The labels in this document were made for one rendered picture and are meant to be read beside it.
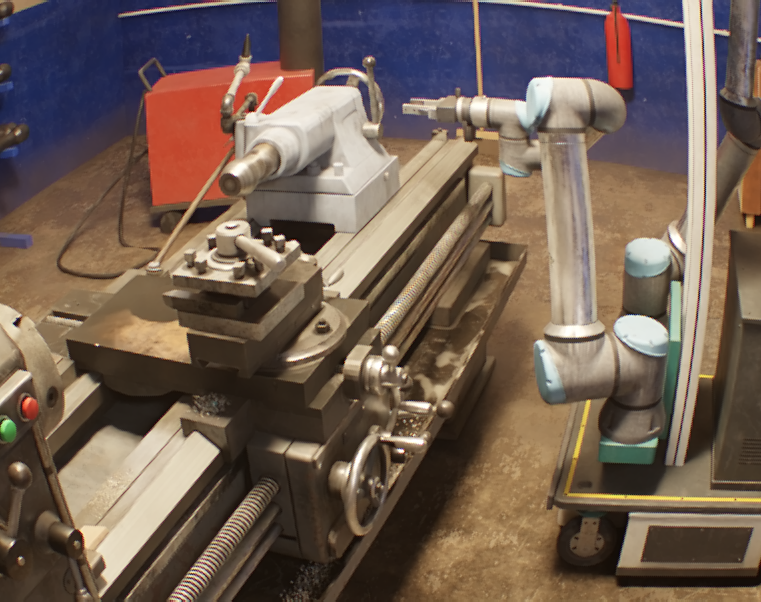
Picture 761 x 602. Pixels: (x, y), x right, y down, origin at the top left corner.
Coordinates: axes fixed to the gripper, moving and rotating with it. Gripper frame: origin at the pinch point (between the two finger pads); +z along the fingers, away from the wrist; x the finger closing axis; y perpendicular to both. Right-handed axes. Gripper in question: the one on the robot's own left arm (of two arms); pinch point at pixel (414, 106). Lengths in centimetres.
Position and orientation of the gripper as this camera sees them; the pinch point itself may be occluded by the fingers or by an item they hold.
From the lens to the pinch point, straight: 273.0
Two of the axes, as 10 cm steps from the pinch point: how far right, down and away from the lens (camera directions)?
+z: -9.4, -1.1, 3.3
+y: -0.5, -8.9, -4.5
